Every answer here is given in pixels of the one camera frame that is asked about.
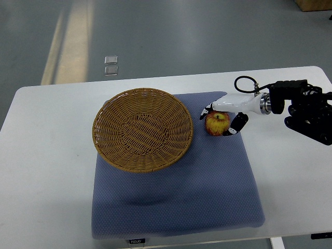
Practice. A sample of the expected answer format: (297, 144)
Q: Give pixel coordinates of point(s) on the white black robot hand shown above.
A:
(237, 106)

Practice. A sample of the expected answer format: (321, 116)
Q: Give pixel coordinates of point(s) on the red yellow apple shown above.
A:
(216, 123)

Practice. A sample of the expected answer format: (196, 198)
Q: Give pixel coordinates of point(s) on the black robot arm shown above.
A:
(309, 111)

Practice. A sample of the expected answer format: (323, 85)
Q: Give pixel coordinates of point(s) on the brown wicker basket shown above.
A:
(142, 130)

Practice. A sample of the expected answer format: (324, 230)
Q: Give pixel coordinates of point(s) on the blue grey cushion mat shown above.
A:
(212, 187)

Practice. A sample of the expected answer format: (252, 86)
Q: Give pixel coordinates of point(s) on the wooden box corner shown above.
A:
(313, 5)

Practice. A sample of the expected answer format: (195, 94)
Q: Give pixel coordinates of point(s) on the lower metal floor plate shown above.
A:
(111, 70)

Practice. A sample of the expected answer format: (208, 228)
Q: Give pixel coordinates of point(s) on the metal floor plate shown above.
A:
(111, 60)
(111, 70)

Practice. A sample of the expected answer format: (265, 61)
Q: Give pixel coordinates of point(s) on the upper metal floor plate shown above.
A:
(111, 60)

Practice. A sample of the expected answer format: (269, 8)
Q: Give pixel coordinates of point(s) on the black table control panel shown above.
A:
(317, 236)

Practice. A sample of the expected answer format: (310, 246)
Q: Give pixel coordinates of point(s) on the black table label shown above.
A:
(137, 241)

